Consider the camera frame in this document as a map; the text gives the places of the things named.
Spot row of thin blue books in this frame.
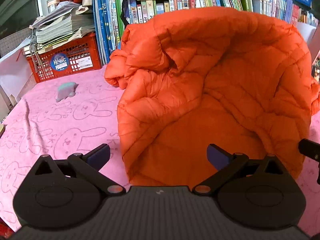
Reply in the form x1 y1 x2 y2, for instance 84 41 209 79
92 0 125 65

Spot row of pink blue books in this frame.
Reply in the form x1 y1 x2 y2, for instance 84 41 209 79
252 0 300 27

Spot white cardboard sheet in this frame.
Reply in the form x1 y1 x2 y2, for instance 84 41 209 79
296 21 318 52

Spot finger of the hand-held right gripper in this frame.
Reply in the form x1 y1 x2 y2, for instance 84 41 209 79
298 138 320 164

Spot window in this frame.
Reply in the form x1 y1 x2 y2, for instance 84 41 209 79
0 0 40 40

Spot white paper sheet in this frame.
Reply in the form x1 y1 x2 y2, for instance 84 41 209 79
0 52 33 94

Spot stack of paper workbooks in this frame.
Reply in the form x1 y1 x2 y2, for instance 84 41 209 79
22 1 97 55

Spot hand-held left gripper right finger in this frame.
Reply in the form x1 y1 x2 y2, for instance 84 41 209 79
192 144 289 197

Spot black strap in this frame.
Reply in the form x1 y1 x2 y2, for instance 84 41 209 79
120 0 131 25

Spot orange hooded puffer jacket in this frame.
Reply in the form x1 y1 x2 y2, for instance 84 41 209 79
104 6 320 187

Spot red plastic crate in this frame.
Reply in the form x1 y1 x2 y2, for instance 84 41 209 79
26 32 102 84

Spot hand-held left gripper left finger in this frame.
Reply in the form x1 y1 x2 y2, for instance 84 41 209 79
31 144 127 197

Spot pink rabbit-print blanket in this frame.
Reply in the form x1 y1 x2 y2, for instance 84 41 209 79
0 65 320 233

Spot row of small colourful books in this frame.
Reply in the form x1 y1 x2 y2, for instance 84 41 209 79
300 9 320 27

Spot small grey teal toy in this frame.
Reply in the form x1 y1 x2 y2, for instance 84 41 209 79
56 82 79 102

